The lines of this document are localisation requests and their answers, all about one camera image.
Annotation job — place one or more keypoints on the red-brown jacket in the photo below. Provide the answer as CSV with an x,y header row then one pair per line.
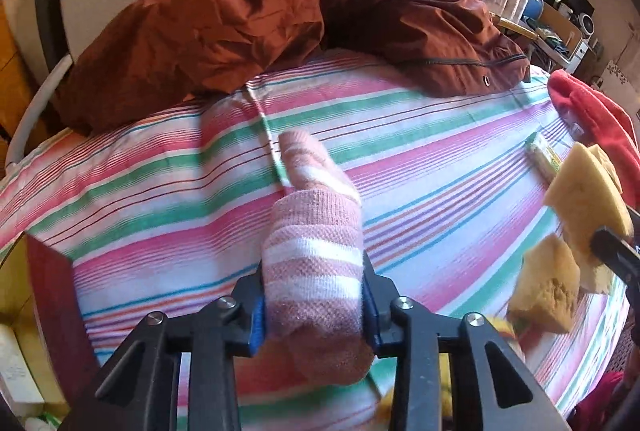
x,y
250,26

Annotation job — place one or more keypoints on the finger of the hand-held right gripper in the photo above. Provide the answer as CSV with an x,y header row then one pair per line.
x,y
612,251

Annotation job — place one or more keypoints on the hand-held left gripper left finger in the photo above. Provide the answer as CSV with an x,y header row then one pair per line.
x,y
257,326

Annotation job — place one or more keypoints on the dark red gift box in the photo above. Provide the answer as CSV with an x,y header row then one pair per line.
x,y
55,301

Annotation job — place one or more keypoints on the pink striped sock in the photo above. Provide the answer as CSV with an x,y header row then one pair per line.
x,y
315,261

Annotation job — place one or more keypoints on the wooden side table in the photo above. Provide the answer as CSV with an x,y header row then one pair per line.
x,y
515,27

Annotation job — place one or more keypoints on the black upright panel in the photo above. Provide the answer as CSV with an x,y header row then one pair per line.
x,y
50,1

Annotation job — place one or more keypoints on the striped bed sheet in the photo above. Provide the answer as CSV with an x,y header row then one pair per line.
x,y
425,171

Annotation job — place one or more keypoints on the brown cardboard box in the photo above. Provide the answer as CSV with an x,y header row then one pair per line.
x,y
562,28

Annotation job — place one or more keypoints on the white curved bed rail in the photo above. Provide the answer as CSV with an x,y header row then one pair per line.
x,y
35,111

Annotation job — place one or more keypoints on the red cloth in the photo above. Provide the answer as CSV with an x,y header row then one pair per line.
x,y
590,106

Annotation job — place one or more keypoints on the green edged cracker packet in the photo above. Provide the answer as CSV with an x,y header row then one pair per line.
x,y
542,156

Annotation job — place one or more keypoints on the orange wooden cabinet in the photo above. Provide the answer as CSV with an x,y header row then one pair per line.
x,y
10,61

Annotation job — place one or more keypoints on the maroon fleece garment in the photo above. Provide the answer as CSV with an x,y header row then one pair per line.
x,y
605,403

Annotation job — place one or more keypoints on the blue jug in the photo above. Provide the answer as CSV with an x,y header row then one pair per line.
x,y
532,6

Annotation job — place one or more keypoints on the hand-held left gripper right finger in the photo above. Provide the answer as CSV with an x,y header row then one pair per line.
x,y
372,316

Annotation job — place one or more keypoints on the beige cardboard box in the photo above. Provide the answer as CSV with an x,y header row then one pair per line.
x,y
12,361

